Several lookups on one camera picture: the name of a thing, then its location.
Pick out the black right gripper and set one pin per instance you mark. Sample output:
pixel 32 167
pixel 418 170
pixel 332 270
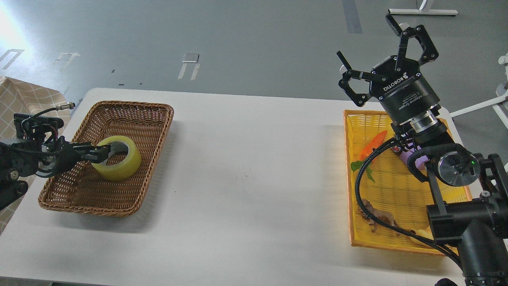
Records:
pixel 405 93

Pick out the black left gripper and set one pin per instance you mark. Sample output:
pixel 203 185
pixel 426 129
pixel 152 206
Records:
pixel 59 156

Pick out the yellow tape roll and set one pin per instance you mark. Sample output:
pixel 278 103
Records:
pixel 125 168

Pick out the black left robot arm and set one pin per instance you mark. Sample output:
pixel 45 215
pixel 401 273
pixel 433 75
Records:
pixel 38 149

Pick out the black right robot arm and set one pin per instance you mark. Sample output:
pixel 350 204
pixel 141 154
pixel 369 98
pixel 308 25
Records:
pixel 468 216

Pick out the brown wicker basket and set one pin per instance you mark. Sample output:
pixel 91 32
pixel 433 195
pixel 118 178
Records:
pixel 83 189

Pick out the orange toy carrot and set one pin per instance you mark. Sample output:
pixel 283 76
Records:
pixel 359 159

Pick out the white table leg base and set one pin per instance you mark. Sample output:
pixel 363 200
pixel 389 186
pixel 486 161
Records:
pixel 424 8

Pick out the purple can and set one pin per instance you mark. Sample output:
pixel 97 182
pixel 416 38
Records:
pixel 404 153

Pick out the beige checkered cloth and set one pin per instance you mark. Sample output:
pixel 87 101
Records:
pixel 17 96

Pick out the yellow plastic basket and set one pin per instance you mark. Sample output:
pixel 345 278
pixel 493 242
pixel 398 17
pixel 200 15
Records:
pixel 391 187

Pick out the brown toy lion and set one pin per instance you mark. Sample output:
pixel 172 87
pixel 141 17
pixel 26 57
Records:
pixel 382 215

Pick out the yellow toy croissant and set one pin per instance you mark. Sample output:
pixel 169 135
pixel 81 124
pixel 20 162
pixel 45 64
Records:
pixel 425 233

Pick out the white chair frame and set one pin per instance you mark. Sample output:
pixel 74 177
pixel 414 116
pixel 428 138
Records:
pixel 498 104

